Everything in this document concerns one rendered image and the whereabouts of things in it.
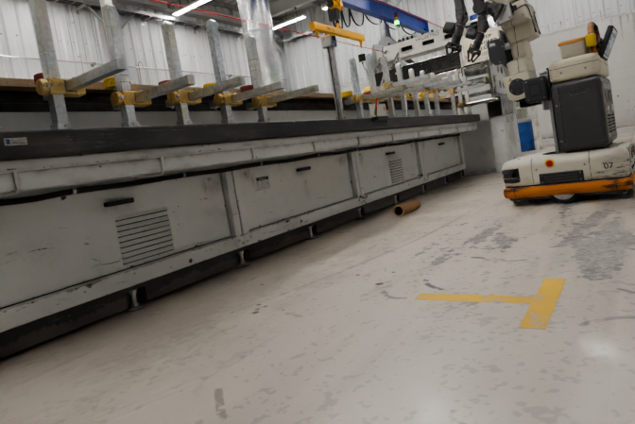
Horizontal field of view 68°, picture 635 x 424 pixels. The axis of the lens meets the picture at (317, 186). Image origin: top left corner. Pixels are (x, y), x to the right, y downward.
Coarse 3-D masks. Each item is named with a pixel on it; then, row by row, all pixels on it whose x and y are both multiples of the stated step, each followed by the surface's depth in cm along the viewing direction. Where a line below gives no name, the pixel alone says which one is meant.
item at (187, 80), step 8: (176, 80) 158; (184, 80) 156; (192, 80) 157; (152, 88) 165; (160, 88) 163; (168, 88) 161; (176, 88) 159; (136, 96) 171; (144, 96) 169; (152, 96) 167
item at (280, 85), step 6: (270, 84) 199; (276, 84) 198; (282, 84) 196; (252, 90) 205; (258, 90) 203; (264, 90) 202; (270, 90) 200; (276, 90) 199; (234, 96) 211; (240, 96) 210; (246, 96) 208; (252, 96) 207; (210, 102) 220; (210, 108) 221; (216, 108) 221
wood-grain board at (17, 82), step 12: (0, 84) 151; (12, 84) 154; (24, 84) 156; (96, 84) 178; (132, 84) 190; (144, 84) 195; (300, 96) 286; (312, 96) 295; (324, 96) 307; (396, 96) 400
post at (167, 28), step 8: (168, 24) 188; (168, 32) 188; (168, 40) 188; (168, 48) 188; (176, 48) 190; (168, 56) 189; (176, 56) 190; (168, 64) 190; (176, 64) 189; (176, 72) 189; (176, 104) 190; (184, 104) 191; (184, 112) 190
